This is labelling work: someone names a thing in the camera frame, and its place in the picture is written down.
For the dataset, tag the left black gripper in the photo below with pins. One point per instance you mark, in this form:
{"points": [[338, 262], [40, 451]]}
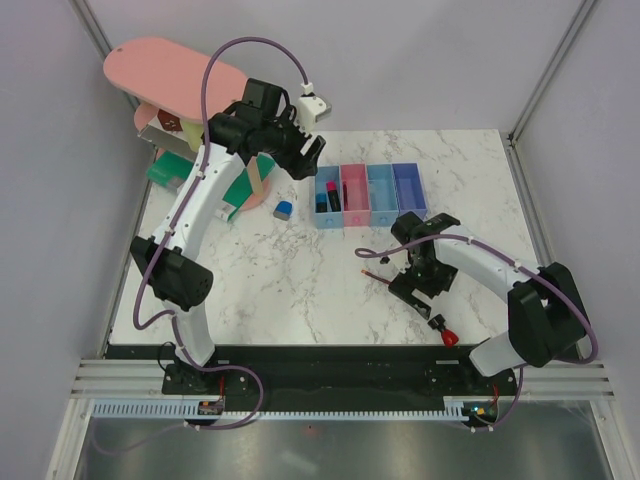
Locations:
{"points": [[296, 164]]}

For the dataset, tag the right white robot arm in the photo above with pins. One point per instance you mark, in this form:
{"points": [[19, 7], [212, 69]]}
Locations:
{"points": [[545, 314]]}

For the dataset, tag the purple drawer bin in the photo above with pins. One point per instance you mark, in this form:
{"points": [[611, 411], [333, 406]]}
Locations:
{"points": [[409, 189]]}

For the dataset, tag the white silver box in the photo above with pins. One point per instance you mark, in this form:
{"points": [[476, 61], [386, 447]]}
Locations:
{"points": [[173, 142]]}

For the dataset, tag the blue pencil sharpener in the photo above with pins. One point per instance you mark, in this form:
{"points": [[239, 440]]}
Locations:
{"points": [[283, 210]]}

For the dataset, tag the light blue cable duct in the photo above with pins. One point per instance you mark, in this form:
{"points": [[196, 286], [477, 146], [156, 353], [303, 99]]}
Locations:
{"points": [[201, 410]]}

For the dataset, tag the cream yellow cylinder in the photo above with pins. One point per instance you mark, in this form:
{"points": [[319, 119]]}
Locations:
{"points": [[193, 133]]}

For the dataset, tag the pink cap black highlighter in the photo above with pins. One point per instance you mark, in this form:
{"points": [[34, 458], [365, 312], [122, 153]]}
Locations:
{"points": [[333, 196]]}

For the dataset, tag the red black round stamp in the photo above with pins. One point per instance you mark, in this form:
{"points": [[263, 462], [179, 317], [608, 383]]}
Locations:
{"points": [[448, 337]]}

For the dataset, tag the red pen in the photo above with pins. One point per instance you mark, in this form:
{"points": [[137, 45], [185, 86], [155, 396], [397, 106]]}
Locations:
{"points": [[376, 277], [345, 196]]}

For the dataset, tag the dark red card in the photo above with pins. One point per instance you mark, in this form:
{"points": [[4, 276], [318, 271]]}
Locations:
{"points": [[169, 122]]}

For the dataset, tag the white eraser box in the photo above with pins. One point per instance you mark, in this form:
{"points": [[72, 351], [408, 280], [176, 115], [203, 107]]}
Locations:
{"points": [[227, 211]]}

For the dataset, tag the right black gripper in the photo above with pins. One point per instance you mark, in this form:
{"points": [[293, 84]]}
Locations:
{"points": [[403, 285]]}

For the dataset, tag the light blue drawer bin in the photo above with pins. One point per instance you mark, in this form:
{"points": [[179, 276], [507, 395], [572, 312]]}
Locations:
{"points": [[329, 219]]}

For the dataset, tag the blue cap black highlighter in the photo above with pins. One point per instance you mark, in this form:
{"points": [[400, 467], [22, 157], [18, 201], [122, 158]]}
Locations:
{"points": [[321, 203]]}

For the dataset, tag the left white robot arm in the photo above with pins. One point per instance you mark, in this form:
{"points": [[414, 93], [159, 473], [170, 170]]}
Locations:
{"points": [[264, 121]]}

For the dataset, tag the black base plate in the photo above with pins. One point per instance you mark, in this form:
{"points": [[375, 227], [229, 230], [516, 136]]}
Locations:
{"points": [[349, 377]]}

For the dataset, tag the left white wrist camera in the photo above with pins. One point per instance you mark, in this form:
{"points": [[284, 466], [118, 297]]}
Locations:
{"points": [[311, 109]]}

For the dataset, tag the pink drawer bin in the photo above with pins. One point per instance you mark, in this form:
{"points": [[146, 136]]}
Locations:
{"points": [[359, 213]]}

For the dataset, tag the pink tiered shelf stand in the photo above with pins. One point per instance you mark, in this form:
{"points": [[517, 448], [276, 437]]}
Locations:
{"points": [[163, 75]]}

